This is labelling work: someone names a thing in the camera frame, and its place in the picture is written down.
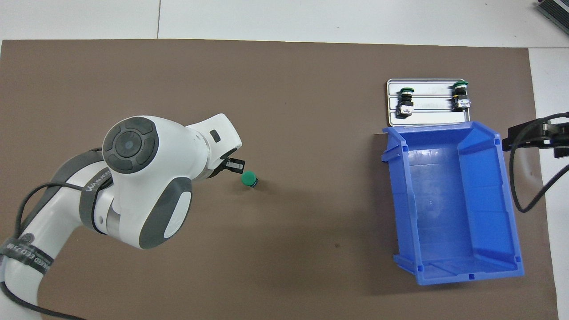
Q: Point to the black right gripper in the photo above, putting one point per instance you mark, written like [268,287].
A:
[563,138]

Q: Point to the green push button switch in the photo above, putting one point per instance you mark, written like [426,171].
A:
[248,178]
[405,103]
[461,97]

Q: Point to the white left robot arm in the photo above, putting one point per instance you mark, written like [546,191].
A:
[146,178]

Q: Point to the brown paper table mat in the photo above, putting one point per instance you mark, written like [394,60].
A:
[311,111]

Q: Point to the silver metal tray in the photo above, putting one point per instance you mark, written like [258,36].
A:
[433,106]

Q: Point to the blue plastic storage bin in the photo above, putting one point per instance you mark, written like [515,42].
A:
[449,209]

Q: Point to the grey ribbed metal device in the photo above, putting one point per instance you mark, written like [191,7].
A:
[555,11]

